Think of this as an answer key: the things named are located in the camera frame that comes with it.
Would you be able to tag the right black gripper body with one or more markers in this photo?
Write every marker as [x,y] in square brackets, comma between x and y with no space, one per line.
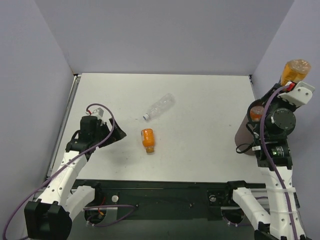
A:
[279,90]

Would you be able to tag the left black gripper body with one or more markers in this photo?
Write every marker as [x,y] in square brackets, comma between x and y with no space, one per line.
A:
[107,135]

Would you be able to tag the orange floral tea bottle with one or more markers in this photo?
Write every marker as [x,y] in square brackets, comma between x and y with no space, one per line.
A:
[256,112]

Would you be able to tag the orange bottle navy label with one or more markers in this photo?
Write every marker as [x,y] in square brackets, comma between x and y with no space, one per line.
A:
[295,71]

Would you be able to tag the clear plastic bottle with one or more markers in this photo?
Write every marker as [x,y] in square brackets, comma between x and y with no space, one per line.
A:
[159,107]

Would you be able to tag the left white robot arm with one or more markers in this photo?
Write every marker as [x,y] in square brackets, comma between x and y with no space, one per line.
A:
[64,178]

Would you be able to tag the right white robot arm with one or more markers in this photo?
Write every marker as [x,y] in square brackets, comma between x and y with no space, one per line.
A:
[281,221]

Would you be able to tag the brown round bin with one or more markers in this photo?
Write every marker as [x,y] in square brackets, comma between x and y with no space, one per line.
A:
[243,138]

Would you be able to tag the short orange juice bottle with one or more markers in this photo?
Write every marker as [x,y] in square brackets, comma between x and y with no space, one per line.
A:
[148,140]

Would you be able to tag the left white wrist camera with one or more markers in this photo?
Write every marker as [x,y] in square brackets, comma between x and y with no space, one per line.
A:
[98,112]

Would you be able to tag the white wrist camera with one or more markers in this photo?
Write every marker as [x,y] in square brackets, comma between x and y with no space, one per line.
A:
[98,112]
[297,94]

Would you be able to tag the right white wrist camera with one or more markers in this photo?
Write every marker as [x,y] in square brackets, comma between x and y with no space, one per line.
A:
[297,94]

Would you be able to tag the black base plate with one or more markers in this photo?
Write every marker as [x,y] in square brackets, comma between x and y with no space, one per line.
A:
[164,200]

